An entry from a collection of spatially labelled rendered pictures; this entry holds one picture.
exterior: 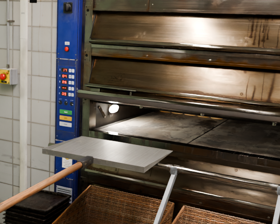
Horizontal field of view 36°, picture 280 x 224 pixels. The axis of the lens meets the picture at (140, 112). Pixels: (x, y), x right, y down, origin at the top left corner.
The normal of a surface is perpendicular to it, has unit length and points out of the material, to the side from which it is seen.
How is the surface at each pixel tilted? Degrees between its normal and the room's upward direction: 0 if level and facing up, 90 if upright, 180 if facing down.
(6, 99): 90
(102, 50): 90
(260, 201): 70
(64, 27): 90
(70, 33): 90
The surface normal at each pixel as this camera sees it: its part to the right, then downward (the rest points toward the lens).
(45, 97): -0.44, 0.14
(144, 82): -0.40, -0.22
